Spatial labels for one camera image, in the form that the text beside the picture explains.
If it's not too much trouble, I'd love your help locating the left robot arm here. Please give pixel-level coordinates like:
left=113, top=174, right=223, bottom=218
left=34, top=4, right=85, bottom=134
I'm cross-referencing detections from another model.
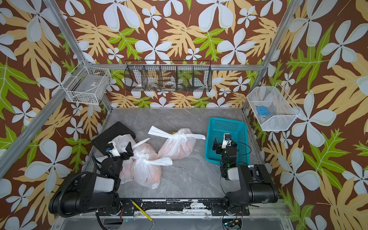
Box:
left=48, top=142, right=133, bottom=218

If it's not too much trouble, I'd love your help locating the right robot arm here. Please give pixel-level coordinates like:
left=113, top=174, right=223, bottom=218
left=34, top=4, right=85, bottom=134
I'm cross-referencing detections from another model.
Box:
left=212, top=134, right=278, bottom=209

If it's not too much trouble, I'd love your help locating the teal plastic basket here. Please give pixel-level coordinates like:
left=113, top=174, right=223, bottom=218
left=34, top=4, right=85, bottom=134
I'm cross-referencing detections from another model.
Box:
left=204, top=117, right=251, bottom=165

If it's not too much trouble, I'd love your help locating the black plastic tool case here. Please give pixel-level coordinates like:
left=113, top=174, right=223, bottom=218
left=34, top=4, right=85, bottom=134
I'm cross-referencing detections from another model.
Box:
left=92, top=121, right=136, bottom=155

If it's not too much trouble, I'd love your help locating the blue object in basket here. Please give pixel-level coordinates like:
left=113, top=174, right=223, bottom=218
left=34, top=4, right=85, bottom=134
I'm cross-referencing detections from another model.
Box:
left=256, top=106, right=269, bottom=117

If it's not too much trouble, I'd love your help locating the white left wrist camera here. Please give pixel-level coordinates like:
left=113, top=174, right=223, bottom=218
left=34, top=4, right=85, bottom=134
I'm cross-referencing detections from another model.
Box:
left=105, top=142, right=120, bottom=157

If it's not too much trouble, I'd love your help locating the aluminium frame post left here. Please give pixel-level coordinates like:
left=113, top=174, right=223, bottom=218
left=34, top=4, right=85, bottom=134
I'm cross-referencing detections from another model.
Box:
left=44, top=1, right=112, bottom=112

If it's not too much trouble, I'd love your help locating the aluminium frame post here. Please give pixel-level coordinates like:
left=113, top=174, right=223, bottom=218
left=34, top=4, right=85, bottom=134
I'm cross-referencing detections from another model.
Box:
left=241, top=0, right=302, bottom=111
left=44, top=1, right=112, bottom=112

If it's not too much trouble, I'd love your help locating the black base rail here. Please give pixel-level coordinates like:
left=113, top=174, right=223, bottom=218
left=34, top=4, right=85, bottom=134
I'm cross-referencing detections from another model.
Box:
left=96, top=197, right=251, bottom=217

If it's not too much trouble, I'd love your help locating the white wire basket right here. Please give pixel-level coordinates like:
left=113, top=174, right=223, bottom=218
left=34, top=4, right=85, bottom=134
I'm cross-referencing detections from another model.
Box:
left=247, top=83, right=301, bottom=132

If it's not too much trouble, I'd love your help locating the white wire basket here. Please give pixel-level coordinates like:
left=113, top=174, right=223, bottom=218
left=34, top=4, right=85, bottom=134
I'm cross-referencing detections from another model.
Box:
left=61, top=61, right=111, bottom=105
left=247, top=83, right=301, bottom=132

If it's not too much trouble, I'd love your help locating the white wire basket left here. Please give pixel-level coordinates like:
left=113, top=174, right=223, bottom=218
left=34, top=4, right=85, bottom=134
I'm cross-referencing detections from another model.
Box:
left=61, top=61, right=111, bottom=105

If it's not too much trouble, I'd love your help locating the black wire basket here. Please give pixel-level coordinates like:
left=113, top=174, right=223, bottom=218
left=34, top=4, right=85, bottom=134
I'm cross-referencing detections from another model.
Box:
left=123, top=60, right=213, bottom=92

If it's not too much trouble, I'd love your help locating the aluminium frame rear bar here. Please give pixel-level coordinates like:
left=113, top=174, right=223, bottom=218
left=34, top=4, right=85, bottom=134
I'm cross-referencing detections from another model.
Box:
left=86, top=63, right=264, bottom=72

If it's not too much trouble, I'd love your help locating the aluminium frame post right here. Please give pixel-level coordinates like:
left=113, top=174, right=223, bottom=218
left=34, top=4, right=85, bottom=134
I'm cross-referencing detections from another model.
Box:
left=241, top=0, right=302, bottom=111

